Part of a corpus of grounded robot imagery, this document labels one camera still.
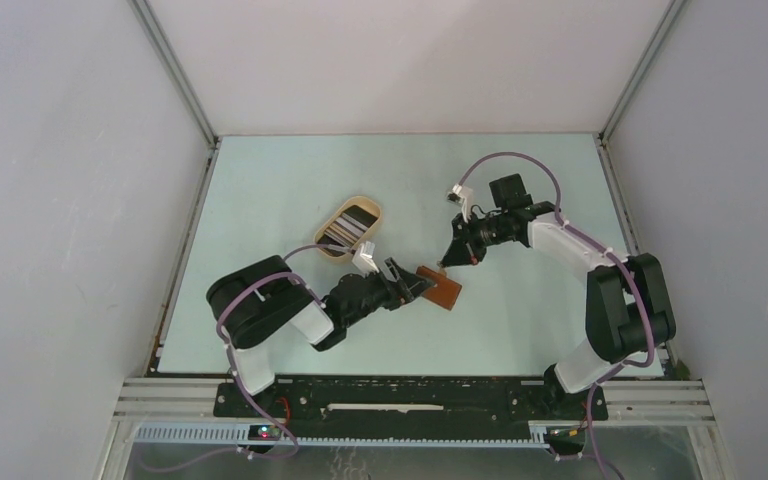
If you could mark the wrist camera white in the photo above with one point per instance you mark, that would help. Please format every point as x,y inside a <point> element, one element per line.
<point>462,196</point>
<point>363,258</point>

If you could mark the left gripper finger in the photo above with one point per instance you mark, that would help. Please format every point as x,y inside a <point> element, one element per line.
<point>407,296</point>
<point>407,283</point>

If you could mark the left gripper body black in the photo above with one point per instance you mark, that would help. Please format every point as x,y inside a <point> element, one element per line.
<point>379,293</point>

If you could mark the brown leather card holder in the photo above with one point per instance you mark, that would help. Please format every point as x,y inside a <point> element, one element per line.
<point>444,291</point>

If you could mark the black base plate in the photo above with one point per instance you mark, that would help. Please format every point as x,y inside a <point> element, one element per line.
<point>410,408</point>

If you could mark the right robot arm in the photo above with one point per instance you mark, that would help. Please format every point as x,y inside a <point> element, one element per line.
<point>627,306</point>

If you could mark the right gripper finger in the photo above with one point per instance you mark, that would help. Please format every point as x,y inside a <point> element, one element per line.
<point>461,254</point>
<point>444,262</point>

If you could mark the aluminium frame rail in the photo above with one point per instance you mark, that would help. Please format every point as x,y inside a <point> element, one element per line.
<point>180,409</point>

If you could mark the small circuit board led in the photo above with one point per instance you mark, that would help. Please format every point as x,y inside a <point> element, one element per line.
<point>265,433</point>

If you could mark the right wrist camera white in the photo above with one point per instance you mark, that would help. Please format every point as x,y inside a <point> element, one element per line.
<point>462,196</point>

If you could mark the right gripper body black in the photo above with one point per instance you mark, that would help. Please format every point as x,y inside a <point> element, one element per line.
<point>481,233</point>

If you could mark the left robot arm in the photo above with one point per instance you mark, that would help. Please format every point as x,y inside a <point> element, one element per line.
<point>254,303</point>

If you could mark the beige oval tray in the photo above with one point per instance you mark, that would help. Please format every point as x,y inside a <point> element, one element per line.
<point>341,254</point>

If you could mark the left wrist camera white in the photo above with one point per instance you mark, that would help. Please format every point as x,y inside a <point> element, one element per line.
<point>363,258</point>

